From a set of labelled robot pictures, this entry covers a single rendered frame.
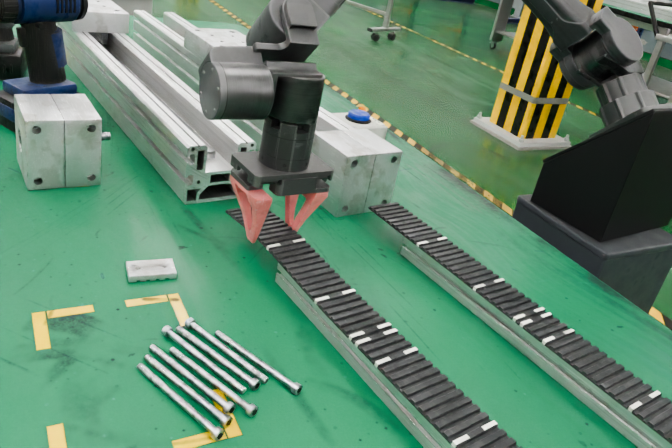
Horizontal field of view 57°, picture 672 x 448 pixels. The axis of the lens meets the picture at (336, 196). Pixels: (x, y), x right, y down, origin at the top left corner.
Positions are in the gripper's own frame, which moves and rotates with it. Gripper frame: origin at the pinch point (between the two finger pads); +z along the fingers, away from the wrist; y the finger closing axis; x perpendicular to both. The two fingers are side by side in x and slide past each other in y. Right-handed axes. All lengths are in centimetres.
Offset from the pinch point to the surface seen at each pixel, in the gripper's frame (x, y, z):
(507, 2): -412, -527, 18
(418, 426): 29.4, 1.3, 2.5
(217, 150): -21.3, -2.5, -1.2
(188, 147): -15.3, 4.7, -4.6
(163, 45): -75, -14, -2
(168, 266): -0.7, 12.1, 3.1
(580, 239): 10, -51, 3
